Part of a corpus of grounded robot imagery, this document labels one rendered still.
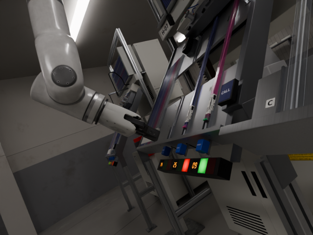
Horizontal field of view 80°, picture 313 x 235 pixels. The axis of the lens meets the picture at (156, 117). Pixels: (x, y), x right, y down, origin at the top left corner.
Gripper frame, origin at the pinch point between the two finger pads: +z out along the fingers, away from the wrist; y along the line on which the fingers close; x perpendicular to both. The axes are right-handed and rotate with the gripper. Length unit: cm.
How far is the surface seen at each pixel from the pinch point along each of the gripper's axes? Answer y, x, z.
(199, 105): 3.6, 13.6, 10.2
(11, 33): -228, 112, -174
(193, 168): 7.6, -5.8, 11.4
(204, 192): -49, -6, 57
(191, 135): 7.6, 1.8, 8.2
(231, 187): -30, 0, 58
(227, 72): 14.0, 20.3, 10.2
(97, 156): -378, 8, 9
